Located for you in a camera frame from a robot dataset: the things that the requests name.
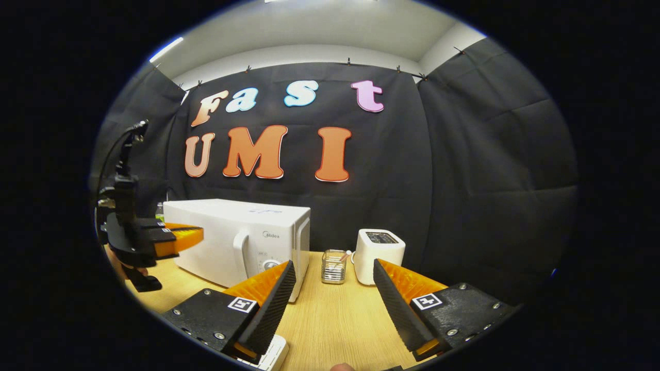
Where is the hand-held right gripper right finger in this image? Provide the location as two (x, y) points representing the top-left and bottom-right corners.
(372, 259), (516, 362)

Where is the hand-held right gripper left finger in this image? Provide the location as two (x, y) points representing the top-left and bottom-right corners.
(161, 260), (298, 364)

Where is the white microwave oven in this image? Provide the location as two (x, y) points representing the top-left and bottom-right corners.
(163, 199), (311, 303)

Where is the white plate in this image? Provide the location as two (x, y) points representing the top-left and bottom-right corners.
(237, 334), (290, 371)

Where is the white toaster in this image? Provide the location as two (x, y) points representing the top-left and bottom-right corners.
(354, 229), (406, 286)

